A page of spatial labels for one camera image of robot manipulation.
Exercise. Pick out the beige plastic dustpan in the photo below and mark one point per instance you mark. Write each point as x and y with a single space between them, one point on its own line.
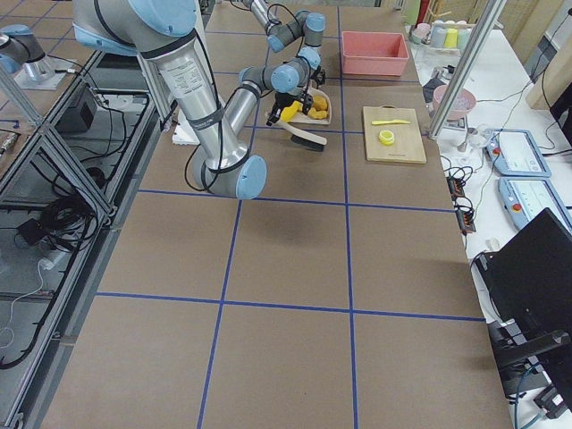
300 117

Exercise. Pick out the white hand brush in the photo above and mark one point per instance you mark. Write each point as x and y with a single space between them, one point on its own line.
304 138

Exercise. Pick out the brown toy potato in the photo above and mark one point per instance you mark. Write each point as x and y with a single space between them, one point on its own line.
320 103

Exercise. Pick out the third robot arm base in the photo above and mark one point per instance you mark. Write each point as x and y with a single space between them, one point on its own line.
23 57

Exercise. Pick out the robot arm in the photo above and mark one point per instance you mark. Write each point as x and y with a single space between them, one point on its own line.
282 28
165 33

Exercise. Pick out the pink plastic bin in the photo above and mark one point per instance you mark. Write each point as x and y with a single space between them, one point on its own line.
373 53

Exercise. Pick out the yellow plastic knife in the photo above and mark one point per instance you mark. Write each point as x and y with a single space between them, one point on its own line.
390 122

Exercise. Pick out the yellow toy lemon slice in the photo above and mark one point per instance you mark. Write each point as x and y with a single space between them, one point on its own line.
386 137

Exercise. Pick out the bamboo cutting board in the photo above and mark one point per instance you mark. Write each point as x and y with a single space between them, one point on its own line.
408 146

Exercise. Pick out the stacked pastel cups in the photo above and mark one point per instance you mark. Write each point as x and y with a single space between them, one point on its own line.
442 34

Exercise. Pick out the pink bowl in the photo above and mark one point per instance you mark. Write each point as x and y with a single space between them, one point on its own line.
463 104

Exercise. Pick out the black power box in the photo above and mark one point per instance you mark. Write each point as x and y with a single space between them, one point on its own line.
80 114

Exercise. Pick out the upper teach pendant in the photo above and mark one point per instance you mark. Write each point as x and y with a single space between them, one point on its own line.
515 153

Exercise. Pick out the teach pendant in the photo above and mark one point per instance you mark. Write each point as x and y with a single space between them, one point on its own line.
515 153
525 197

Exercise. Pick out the lower teach pendant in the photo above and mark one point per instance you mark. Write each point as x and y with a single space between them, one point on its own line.
525 197

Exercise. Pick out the black monitor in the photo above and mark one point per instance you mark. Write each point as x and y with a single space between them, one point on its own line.
529 282

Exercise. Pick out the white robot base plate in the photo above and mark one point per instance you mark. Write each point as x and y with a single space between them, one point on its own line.
183 134

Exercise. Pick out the aluminium frame post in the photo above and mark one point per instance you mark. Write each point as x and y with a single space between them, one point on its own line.
478 37

